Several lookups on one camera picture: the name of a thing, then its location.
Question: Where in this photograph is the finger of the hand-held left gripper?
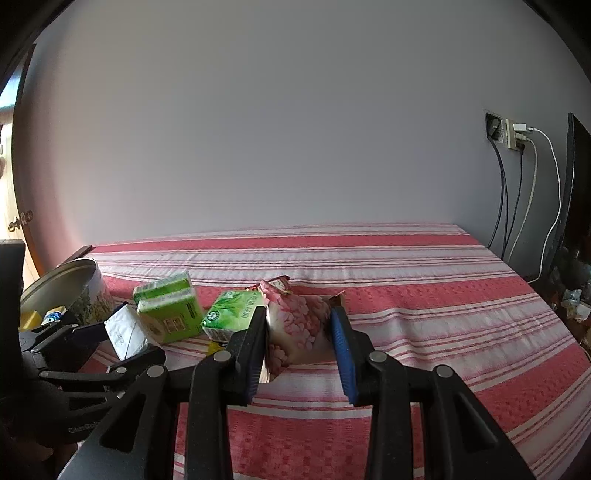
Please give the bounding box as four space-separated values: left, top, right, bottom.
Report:
39 346 167 393
18 320 114 358

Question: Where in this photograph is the white power adapter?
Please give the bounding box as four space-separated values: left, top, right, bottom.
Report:
505 119 532 151

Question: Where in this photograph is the pink snack packet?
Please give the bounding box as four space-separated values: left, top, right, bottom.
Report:
252 275 346 383

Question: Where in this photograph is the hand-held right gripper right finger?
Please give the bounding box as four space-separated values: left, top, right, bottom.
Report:
329 307 536 480

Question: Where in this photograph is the green leaf print tissue pack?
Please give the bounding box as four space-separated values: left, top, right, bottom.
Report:
202 290 266 343

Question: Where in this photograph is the grey packet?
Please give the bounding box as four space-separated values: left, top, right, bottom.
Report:
104 305 151 361

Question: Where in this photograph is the clutter of packaging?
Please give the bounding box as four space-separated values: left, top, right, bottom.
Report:
549 268 591 333

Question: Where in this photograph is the brass door handle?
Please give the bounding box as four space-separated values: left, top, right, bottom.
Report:
8 210 34 232

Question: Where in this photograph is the dark wall socket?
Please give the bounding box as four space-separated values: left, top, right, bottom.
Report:
484 110 506 141

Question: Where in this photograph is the wooden door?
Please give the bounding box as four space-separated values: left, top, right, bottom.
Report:
0 44 40 278

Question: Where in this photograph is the black monitor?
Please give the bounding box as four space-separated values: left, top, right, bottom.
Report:
547 112 591 287

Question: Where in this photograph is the round metal cookie tin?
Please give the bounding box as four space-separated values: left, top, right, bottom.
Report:
19 258 116 330

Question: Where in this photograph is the red white striped bed sheet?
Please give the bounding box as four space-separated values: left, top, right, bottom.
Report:
60 223 591 480

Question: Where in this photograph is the white charging cable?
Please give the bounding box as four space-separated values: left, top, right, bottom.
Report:
524 126 564 283

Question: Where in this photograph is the black cable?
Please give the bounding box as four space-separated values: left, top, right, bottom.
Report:
487 137 509 249
503 148 525 258

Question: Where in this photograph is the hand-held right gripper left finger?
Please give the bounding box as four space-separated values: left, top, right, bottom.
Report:
55 305 271 480

